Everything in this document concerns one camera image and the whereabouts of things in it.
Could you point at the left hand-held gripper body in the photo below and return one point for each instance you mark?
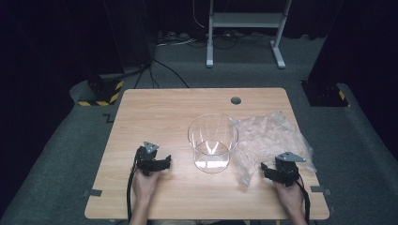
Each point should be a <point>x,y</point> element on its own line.
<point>146,162</point>

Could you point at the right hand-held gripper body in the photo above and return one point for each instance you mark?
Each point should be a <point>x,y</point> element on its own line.
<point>286,172</point>

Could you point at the clear plastic bag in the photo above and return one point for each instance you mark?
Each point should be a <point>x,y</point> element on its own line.
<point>266,140</point>

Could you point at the clear plastic bin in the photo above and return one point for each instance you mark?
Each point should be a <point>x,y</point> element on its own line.
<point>212,146</point>

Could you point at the person's left hand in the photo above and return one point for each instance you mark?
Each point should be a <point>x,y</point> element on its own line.
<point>144,187</point>

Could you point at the person's right hand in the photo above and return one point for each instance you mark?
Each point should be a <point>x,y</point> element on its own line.
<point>289,197</point>

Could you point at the grey tape strip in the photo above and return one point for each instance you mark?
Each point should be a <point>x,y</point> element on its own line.
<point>94,192</point>
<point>319,189</point>

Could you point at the grey round table grommet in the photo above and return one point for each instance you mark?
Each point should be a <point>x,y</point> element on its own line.
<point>236,100</point>

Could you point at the black yellow striped stand base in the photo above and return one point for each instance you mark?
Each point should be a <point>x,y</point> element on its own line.
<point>103,90</point>

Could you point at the black base with yellow mark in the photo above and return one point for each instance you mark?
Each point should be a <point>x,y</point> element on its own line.
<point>324,93</point>

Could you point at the power strip with plugs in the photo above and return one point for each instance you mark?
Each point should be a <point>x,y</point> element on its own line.
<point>172,36</point>

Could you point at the white metal stand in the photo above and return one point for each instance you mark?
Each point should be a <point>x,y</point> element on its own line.
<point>247,20</point>

